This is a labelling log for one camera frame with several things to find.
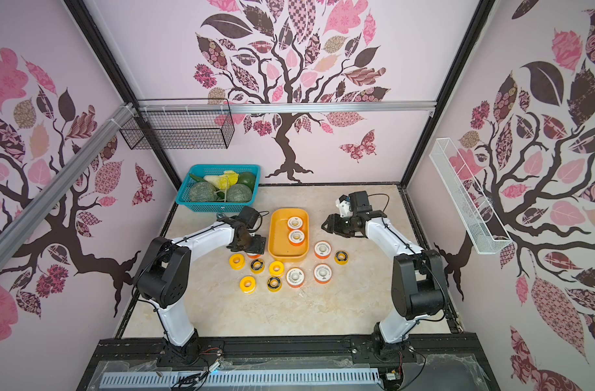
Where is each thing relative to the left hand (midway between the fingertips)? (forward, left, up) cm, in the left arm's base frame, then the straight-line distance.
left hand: (252, 251), depth 95 cm
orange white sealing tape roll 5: (-11, -17, -1) cm, 20 cm away
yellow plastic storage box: (+3, -10, -3) cm, 11 cm away
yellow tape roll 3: (-13, 0, -2) cm, 13 cm away
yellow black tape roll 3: (-2, -36, -2) cm, 36 cm away
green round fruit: (+34, +5, +8) cm, 35 cm away
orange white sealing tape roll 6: (-9, -28, -1) cm, 29 cm away
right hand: (+3, -30, +10) cm, 31 cm away
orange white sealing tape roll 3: (-2, -1, -1) cm, 2 cm away
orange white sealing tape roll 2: (+6, -18, 0) cm, 19 cm away
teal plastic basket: (+38, +33, +7) cm, 50 cm away
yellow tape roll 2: (-7, -10, -1) cm, 12 cm away
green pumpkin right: (+24, +8, +9) cm, 26 cm away
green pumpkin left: (+23, +22, +10) cm, 34 cm away
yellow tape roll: (-4, +6, -1) cm, 7 cm away
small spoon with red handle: (+18, +16, 0) cm, 24 cm away
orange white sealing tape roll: (+14, -17, 0) cm, 22 cm away
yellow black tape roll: (-6, -2, -2) cm, 6 cm away
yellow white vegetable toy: (+35, +17, +5) cm, 39 cm away
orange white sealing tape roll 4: (+1, -28, -1) cm, 28 cm away
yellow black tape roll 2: (-13, -10, -2) cm, 16 cm away
